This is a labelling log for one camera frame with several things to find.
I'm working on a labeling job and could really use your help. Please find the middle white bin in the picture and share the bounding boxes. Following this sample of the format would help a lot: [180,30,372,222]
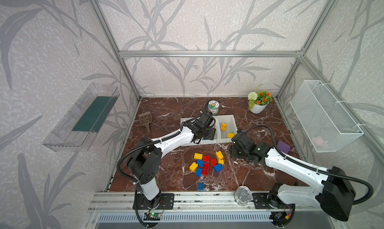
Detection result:
[197,116,219,145]

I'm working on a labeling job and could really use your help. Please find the brown litter scoop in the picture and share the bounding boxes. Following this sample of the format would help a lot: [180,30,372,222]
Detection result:
[139,111,153,135]

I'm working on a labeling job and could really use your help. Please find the left white bin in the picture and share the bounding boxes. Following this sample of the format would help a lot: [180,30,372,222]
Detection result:
[180,118,196,146]

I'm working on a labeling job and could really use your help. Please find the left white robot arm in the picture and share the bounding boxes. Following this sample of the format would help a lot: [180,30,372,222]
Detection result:
[116,111,216,204]

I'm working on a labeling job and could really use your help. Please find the yellow lego brick top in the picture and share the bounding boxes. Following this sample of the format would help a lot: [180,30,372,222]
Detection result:
[194,153,203,160]

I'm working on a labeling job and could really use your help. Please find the potted artificial flower plant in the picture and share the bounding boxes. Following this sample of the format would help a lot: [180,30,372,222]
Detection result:
[248,84,273,114]

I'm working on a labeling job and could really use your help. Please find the clear plastic wall shelf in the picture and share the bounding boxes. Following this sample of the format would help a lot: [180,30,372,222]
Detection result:
[43,83,120,152]

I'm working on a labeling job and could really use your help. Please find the long red lego brick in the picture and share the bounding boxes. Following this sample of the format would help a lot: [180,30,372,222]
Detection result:
[202,163,210,176]

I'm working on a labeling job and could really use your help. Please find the white bin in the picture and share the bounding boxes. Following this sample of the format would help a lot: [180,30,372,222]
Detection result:
[197,116,219,145]
[180,118,196,146]
[216,115,238,143]

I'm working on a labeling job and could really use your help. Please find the right white bin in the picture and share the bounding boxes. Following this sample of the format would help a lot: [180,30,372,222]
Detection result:
[216,115,238,143]

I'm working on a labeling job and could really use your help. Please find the lone blue lego brick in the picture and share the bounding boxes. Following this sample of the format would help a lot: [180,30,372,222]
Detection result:
[198,183,205,191]

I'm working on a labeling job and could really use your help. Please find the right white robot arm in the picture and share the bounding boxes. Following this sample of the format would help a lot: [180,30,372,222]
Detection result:
[231,130,374,222]

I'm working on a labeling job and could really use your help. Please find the purple scoop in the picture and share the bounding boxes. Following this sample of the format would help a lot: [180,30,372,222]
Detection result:
[277,141,291,154]

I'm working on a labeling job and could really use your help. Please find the white wire mesh basket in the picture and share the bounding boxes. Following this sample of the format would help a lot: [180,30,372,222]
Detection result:
[290,80,364,153]

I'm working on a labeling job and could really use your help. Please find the clear glass jar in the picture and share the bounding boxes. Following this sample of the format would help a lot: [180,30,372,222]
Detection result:
[234,186,253,206]

